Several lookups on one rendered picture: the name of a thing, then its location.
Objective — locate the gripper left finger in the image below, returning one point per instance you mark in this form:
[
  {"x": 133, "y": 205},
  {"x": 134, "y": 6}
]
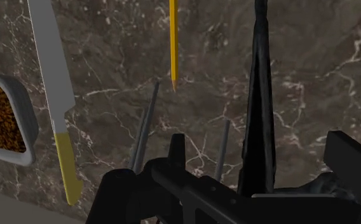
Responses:
[{"x": 176, "y": 149}]

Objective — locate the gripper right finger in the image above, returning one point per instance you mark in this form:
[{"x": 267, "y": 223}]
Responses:
[{"x": 351, "y": 155}]

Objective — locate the tall black tapered object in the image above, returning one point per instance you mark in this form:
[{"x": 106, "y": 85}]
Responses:
[{"x": 259, "y": 124}]

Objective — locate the yellow pencil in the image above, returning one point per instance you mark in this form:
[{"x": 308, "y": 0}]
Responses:
[{"x": 174, "y": 40}]

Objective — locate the grey tray with brown filling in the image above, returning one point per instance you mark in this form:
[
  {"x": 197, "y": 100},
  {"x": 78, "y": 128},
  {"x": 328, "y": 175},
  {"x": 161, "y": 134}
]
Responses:
[{"x": 23, "y": 108}]

